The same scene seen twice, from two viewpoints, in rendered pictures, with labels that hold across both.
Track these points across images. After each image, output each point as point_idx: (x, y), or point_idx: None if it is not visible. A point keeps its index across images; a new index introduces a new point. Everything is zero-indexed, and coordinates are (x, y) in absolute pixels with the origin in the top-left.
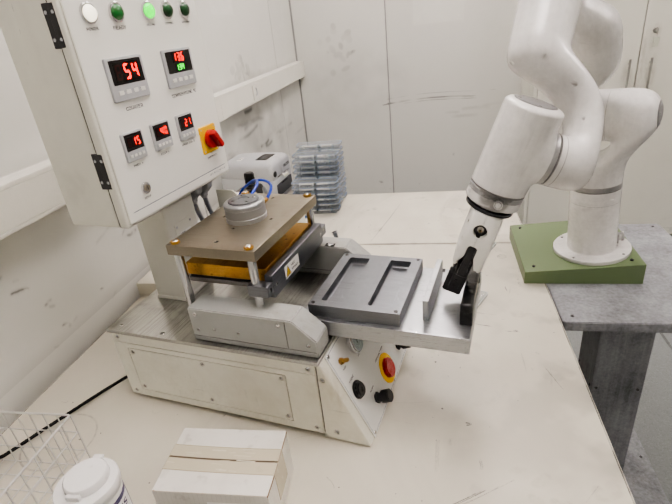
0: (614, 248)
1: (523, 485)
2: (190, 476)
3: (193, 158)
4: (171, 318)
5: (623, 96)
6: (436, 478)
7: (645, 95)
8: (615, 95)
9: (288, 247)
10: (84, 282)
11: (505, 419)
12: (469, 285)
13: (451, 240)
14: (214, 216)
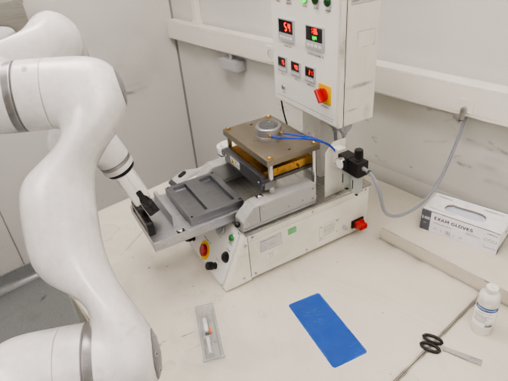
0: None
1: (111, 261)
2: None
3: (311, 96)
4: None
5: (37, 331)
6: (147, 243)
7: (4, 342)
8: (48, 329)
9: (244, 158)
10: (401, 151)
11: (132, 280)
12: (140, 208)
13: None
14: (289, 128)
